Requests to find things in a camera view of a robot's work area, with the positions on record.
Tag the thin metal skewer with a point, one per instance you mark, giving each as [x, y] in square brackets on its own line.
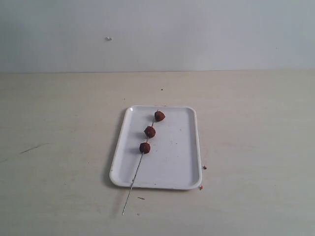
[133, 181]

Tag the white rectangular tray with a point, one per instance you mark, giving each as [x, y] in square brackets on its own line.
[174, 161]

